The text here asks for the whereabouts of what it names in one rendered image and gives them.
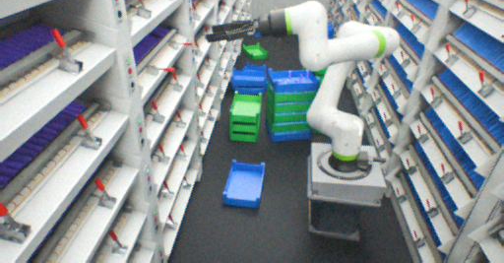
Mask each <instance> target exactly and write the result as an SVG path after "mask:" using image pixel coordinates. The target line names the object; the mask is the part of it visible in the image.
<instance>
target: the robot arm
mask: <svg viewBox="0 0 504 263"><path fill-rule="evenodd" d="M212 32H213V33H208V34H206V37H207V42H219V41H224V40H227V42H230V41H233V40H238V39H241V38H244V37H253V36H255V35H254V33H257V32H260V35H261V37H264V36H270V35H271V36H272V37H277V38H278V40H279V41H281V40H282V37H283V36H286V35H292V34H297V36H298V43H299V59H300V62H301V65H302V66H303V67H305V68H306V69H307V70H309V71H313V72H316V71H319V70H322V69H323V68H326V67H328V68H327V73H326V75H325V77H324V79H323V82H322V83H321V87H320V89H319V91H318V92H317V95H316V98H315V99H314V101H312V103H311V106H310V108H309V110H308V111H307V113H306V121H307V122H308V124H309V126H311V127H312V128H313V129H315V130H316V131H320V132H321V133H323V134H325V135H327V136H329V137H331V138H332V154H331V155H330V156H329V157H328V165H329V166H330V167H331V168H332V169H333V170H335V171H340V172H356V171H357V170H360V171H362V172H367V170H368V168H369V166H370V165H372V164H371V163H372V162H375V163H385V162H386V158H373V156H372V155H369V154H368V152H363V151H360V147H361V141H362V135H363V121H362V120H361V119H360V118H359V117H357V116H354V115H352V114H348V113H346V112H342V111H338V110H337V104H338V101H339V98H340V96H341V92H342V87H343V86H344V83H345V81H346V79H347V73H348V71H349V69H350V67H351V66H352V64H353V61H361V60H371V59H375V58H380V57H384V56H388V55H390V54H393V53H394V52H395V51H396V50H397V48H399V42H400V37H399V34H398V33H396V32H395V31H394V29H392V28H381V27H373V26H369V25H366V24H361V23H358V22H348V23H346V24H344V25H342V26H341V27H340V29H339V33H338V36H337V38H336V39H328V15H327V11H326V9H325V8H324V6H323V5H322V4H319V3H318V2H315V1H308V2H306V3H303V4H302V5H297V6H293V7H290V8H285V9H279V10H277V8H275V10H274V11H270V16H269V15H268V14H266V15H261V16H258V22H257V19H252V20H243V21H232V22H230V23H226V24H221V25H216V26H212ZM306 39H307V40H306Z"/></svg>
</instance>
